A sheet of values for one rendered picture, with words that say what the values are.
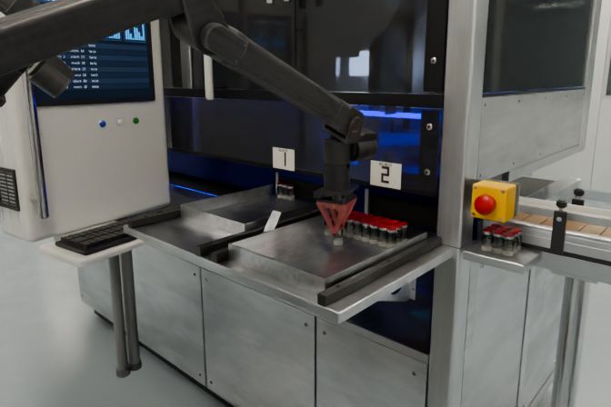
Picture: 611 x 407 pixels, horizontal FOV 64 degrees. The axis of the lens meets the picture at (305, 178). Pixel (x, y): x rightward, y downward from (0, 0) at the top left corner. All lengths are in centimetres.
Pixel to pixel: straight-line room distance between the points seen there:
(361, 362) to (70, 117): 106
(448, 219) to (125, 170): 102
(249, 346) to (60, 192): 77
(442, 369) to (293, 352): 51
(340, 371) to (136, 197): 84
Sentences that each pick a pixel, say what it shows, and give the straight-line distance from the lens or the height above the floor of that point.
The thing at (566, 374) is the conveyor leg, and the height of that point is 60.
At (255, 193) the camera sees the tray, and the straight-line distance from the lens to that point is 150.
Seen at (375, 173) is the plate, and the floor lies 102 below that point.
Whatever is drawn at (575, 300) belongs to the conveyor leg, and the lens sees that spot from 123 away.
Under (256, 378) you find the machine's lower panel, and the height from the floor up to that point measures 26.
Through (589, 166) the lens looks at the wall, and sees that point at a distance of 575.
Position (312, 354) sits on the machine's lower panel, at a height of 45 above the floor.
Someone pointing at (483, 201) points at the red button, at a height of 101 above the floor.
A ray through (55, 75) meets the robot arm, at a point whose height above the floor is 125.
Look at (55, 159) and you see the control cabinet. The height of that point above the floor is 102.
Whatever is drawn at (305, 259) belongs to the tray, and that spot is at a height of 88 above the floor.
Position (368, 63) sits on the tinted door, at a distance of 119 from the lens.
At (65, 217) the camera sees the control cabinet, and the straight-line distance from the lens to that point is 157.
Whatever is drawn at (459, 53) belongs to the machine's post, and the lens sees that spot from 106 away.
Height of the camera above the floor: 125
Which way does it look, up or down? 12 degrees down
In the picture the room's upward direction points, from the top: straight up
